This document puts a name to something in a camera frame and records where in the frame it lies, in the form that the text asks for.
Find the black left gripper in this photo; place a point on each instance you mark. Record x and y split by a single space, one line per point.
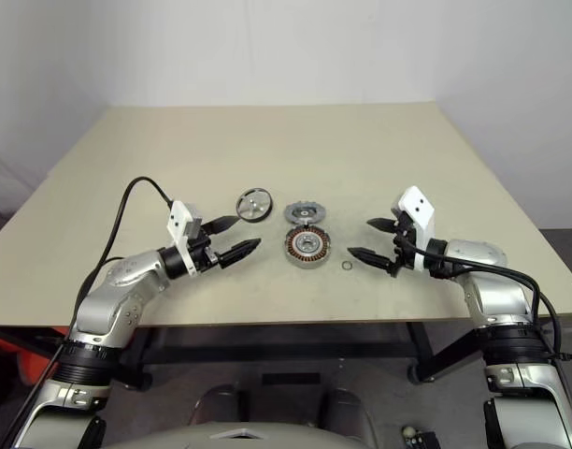
204 255

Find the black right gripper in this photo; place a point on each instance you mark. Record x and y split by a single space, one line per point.
404 248

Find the silver rotor disc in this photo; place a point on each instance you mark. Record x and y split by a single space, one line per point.
253 204

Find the copper-wound stator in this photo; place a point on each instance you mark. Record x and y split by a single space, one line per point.
308 245

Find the dark rounded shape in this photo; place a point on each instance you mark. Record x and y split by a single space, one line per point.
218 404

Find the silver robot torso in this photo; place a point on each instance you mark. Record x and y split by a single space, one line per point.
239 442

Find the black device with white knob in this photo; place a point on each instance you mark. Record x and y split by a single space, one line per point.
421 442

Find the orange object under table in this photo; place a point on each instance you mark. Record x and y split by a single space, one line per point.
33 369

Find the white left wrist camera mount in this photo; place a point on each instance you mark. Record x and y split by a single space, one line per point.
181 215

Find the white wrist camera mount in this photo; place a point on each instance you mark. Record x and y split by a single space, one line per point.
419 206
181 215

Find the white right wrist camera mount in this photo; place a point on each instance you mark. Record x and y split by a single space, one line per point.
419 206

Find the black table frame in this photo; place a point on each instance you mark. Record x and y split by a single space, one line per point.
267 337

